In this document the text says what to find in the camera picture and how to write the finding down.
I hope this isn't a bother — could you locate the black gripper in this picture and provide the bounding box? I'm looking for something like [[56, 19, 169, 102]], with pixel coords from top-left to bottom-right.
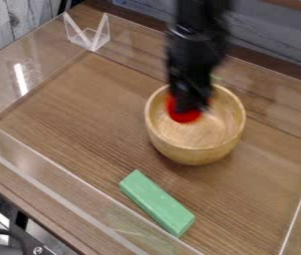
[[165, 26, 228, 114]]

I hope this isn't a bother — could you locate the red plush strawberry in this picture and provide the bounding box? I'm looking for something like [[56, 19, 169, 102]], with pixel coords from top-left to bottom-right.
[[164, 74, 223, 125]]

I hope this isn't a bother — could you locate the wooden bowl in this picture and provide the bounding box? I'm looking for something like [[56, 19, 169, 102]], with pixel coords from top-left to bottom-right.
[[144, 85, 246, 165]]

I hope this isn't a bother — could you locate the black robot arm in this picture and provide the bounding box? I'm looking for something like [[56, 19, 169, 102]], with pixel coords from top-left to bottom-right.
[[165, 0, 229, 115]]

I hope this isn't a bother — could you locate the green rectangular block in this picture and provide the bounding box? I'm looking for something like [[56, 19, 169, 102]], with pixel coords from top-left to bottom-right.
[[118, 169, 195, 238]]

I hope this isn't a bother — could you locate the clear acrylic front barrier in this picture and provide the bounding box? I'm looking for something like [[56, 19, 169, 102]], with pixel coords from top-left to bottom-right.
[[0, 129, 201, 255]]

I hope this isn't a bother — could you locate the clear acrylic corner bracket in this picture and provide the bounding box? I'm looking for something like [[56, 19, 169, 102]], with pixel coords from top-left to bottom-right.
[[62, 13, 110, 52]]

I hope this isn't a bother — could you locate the black table leg bracket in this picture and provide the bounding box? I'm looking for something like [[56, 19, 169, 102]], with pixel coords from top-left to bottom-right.
[[9, 210, 56, 255]]

